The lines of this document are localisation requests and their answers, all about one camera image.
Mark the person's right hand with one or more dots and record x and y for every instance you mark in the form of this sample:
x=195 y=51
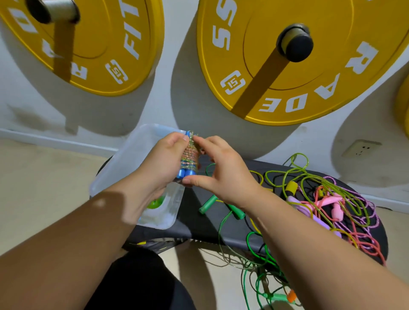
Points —
x=227 y=179

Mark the person's left hand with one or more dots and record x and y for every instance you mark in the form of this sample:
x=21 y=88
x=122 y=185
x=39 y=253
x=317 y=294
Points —
x=160 y=166

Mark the clear plastic storage bin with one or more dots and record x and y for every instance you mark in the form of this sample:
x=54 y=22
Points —
x=128 y=153

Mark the person's left forearm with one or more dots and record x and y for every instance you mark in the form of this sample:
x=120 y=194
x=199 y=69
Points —
x=64 y=255

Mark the person's right forearm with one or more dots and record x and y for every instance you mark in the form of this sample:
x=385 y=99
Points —
x=326 y=262

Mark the person's black shorts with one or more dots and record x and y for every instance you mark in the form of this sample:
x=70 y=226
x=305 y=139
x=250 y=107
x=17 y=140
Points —
x=140 y=281

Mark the translucent plastic lid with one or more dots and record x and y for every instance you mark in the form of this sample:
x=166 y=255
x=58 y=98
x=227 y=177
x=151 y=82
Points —
x=172 y=211

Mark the black aerobic step platform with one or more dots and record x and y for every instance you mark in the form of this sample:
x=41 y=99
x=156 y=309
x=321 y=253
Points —
x=192 y=223

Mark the large yellow weight plate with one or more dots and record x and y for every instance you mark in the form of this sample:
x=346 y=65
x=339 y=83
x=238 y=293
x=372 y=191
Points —
x=332 y=70

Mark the black plate peg cap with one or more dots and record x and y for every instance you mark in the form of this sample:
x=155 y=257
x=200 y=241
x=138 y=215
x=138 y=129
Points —
x=296 y=43

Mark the white wall socket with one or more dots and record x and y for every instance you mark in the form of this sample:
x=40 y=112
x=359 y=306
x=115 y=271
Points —
x=361 y=148

